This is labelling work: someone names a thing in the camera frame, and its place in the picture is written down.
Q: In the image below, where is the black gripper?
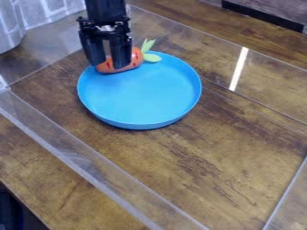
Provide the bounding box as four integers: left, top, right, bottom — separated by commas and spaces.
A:
76, 0, 133, 69

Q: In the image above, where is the orange toy carrot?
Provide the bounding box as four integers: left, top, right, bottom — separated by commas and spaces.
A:
96, 40, 162, 74

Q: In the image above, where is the dark baseboard strip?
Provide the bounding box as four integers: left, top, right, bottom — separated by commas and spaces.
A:
222, 0, 305, 33

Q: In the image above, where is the white curtain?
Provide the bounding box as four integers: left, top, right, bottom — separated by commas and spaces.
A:
0, 0, 86, 54

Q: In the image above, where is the blue round tray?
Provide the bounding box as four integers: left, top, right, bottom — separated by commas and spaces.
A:
76, 52, 203, 130

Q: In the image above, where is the clear acrylic enclosure wall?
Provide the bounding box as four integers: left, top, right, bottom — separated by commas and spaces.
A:
0, 0, 307, 230

